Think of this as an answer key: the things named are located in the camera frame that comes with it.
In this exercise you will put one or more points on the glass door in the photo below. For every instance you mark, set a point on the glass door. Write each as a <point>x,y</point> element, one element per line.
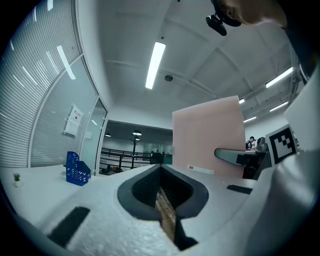
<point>93,140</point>

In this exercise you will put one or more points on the round ceiling smoke detector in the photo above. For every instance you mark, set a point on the round ceiling smoke detector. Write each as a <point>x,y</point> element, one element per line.
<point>168,78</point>

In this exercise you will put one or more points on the long ceiling light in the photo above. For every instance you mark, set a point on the long ceiling light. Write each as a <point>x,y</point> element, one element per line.
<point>278,106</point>
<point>155,65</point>
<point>278,77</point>
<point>250,119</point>

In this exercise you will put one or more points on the person's face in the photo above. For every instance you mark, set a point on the person's face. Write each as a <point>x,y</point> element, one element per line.
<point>260,11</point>

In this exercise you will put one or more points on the black coat stand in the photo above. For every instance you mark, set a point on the black coat stand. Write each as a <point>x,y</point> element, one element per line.
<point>134,150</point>

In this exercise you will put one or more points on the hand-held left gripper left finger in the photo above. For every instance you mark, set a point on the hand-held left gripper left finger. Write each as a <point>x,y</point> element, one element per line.
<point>105,212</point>

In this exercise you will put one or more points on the white paper notice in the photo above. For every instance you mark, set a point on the white paper notice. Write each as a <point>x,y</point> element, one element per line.
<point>73,121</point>

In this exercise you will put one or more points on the black head-mounted camera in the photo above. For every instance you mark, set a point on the black head-mounted camera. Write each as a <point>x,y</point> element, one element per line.
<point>217,23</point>

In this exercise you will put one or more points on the black pendant lamp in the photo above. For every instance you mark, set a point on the black pendant lamp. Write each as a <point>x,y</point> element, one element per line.
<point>108,135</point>
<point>137,133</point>

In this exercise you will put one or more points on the small green potted plant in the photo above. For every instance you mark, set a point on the small green potted plant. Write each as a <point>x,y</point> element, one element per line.
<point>17,178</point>

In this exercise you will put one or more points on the black metal railing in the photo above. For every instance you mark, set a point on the black metal railing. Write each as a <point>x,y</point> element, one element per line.
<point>117,160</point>

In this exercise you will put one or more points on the pink file box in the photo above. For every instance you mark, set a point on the pink file box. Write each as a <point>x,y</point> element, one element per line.
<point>207,135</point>

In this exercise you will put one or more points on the dark blue chair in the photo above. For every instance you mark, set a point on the dark blue chair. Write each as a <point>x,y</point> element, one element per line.
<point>156,158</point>

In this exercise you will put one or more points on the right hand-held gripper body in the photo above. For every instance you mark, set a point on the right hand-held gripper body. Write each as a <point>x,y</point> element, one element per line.
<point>282,145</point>

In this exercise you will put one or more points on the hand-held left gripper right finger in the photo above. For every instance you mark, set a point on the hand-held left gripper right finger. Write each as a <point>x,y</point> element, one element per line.
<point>215,197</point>

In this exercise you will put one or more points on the blue plastic file rack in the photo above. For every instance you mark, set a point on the blue plastic file rack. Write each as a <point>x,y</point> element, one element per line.
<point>76,172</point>

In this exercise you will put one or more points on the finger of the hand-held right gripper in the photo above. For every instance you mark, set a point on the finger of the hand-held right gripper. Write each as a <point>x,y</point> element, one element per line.
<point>230,155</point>

